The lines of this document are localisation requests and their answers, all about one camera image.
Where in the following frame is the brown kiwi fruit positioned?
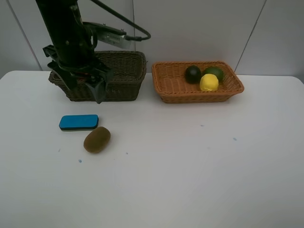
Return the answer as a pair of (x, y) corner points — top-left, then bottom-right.
(84, 127), (111, 153)

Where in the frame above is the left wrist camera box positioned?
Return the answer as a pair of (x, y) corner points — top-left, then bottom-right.
(83, 22), (131, 49)

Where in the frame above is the blue whiteboard eraser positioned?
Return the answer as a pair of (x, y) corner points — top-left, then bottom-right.
(59, 114), (99, 131)

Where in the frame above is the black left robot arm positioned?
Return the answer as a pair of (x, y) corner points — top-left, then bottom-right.
(36, 0), (113, 104)

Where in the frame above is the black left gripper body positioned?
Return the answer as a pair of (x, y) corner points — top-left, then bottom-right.
(43, 45), (113, 85)

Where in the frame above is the green lime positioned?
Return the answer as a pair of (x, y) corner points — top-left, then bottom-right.
(203, 66), (224, 82)

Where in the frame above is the yellow lemon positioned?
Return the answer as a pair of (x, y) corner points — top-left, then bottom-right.
(199, 74), (219, 91)

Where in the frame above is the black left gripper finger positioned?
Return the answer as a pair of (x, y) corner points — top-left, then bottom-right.
(47, 62), (77, 90)
(85, 80), (106, 104)

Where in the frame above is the orange wicker basket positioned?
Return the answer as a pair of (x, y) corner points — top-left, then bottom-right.
(152, 61), (244, 104)

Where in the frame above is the dark mangosteen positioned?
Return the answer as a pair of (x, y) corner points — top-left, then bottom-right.
(185, 65), (201, 84)

